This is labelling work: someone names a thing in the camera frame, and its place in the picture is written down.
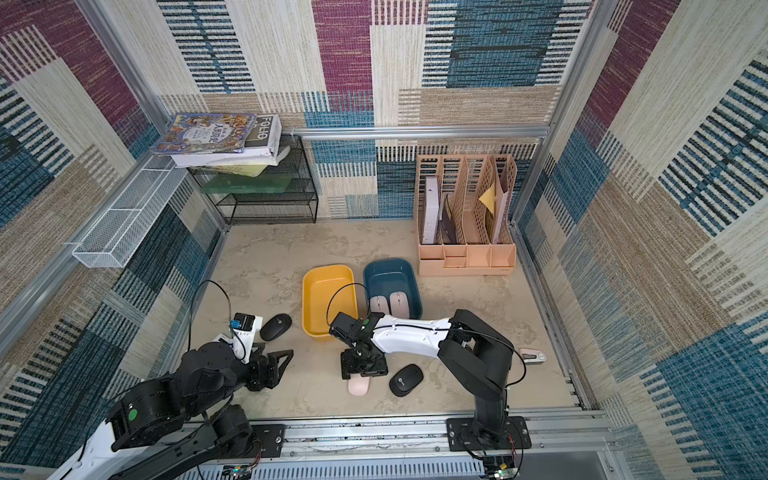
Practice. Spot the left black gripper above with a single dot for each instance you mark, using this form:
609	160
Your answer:
260	380

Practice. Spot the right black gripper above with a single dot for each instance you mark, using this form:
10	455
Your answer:
363	363

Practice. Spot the pink mouse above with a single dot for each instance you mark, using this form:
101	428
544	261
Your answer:
399	305
379	304
358	385

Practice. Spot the yellow plastic storage box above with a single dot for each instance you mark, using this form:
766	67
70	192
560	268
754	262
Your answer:
327	291

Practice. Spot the teal plastic storage box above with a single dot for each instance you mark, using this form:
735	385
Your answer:
383	277

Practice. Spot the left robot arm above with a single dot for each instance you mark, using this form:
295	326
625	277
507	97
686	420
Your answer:
168	426

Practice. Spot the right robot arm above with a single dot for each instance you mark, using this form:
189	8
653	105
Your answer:
478	356

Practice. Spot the white box in organizer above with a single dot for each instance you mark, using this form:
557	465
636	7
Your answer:
431	210

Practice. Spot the black mouse far left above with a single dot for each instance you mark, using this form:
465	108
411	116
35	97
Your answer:
275	327

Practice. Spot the black mouse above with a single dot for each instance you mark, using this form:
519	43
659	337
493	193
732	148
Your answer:
275	327
406	380

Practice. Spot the black mouse centre front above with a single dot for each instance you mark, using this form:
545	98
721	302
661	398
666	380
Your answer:
406	380

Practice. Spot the pink desktop file organizer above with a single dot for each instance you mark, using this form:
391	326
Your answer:
469	242

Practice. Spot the small white pink device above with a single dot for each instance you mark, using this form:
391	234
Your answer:
532	356

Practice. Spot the green folder on shelf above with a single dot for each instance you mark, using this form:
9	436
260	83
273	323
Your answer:
237	184

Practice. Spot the yellow paper in organizer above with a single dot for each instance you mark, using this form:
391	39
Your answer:
488	199

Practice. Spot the black and white folio book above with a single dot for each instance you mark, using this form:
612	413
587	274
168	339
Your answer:
262	148

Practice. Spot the colourful picture book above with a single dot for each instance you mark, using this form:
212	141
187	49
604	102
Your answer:
205	133

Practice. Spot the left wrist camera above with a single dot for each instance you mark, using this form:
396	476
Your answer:
243	330

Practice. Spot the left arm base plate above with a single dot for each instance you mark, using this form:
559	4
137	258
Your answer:
266	441

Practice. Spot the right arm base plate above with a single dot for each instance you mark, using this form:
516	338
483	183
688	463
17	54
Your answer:
467	434

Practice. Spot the black wire shelf rack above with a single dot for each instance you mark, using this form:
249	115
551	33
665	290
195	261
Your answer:
286	193

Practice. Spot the white wire mesh basket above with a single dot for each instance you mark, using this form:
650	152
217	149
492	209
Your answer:
118	233

